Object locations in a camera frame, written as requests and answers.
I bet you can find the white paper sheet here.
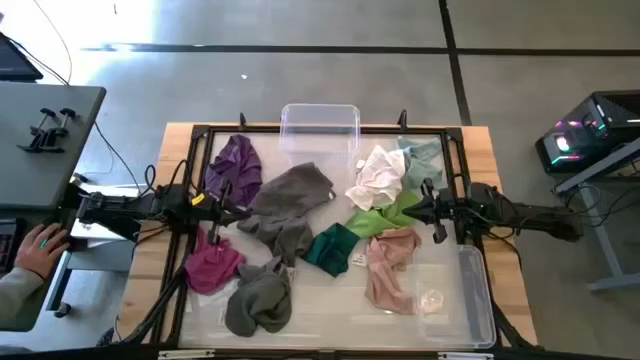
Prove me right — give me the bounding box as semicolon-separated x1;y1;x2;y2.
69;182;141;241

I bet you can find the dark gray towel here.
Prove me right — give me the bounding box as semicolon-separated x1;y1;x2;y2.
236;161;337;267

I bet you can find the pale teal towel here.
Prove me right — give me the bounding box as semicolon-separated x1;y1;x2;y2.
397;135;446;192

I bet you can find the black keyboard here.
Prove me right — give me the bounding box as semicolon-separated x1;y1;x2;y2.
0;219;26;274

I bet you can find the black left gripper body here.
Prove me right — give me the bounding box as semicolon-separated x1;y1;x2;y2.
198;179;235;246

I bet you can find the translucent white table mat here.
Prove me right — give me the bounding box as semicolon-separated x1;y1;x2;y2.
179;132;496;350

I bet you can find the clear plastic bin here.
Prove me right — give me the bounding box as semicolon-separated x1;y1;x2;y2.
412;243;497;350
278;103;362;157

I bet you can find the person's forearm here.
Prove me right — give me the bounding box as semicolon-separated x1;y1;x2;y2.
0;267;46;326

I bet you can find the gray desk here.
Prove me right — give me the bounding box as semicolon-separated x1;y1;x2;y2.
0;82;108;332

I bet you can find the olive gray waffle towel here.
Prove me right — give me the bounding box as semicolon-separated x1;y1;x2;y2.
224;255;294;338

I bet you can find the gray desk leg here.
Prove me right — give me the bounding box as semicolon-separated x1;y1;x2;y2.
47;239;136;319

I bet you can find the black table frame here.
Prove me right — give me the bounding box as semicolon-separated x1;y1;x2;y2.
119;109;539;351

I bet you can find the purple towel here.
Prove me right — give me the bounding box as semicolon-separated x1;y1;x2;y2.
203;133;264;209

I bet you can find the light green towel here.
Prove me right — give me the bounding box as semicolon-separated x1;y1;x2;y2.
344;189;424;240

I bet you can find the magenta towel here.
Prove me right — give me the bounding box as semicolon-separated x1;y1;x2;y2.
184;224;248;296

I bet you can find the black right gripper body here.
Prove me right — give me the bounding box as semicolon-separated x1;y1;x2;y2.
422;178;466;245

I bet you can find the thin black floor cable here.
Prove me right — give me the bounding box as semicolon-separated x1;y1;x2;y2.
32;0;74;86
93;121;144;194

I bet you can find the white towel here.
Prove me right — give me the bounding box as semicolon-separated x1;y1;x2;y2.
344;144;407;212

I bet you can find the person's hand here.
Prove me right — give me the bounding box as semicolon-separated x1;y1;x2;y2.
13;223;71;280

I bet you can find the black computer tower with lights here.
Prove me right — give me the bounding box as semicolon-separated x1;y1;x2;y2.
534;89;640;175

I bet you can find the gray side table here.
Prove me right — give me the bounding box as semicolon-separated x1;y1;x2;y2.
552;137;640;294

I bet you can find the black screw clamp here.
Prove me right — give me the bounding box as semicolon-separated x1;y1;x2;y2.
17;107;59;153
42;107;79;155

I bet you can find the pink towel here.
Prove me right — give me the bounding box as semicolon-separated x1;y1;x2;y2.
352;227;424;316

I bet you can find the dark green towel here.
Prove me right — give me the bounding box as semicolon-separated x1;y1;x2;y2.
302;222;361;279

